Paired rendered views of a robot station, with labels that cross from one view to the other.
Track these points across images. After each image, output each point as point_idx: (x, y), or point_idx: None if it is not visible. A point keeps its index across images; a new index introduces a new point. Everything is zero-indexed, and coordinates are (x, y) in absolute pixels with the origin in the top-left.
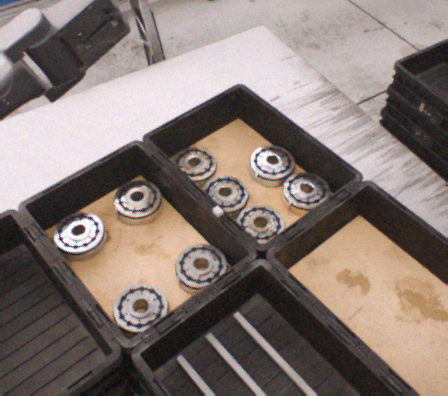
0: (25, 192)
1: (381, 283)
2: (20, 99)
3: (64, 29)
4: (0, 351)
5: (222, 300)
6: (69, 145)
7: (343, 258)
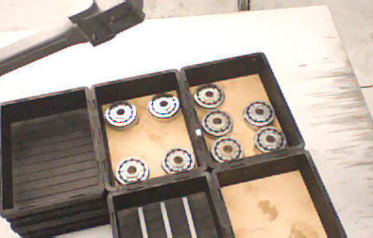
0: (112, 74)
1: (284, 219)
2: (74, 42)
3: (101, 14)
4: (52, 163)
5: (175, 186)
6: (151, 52)
7: (270, 193)
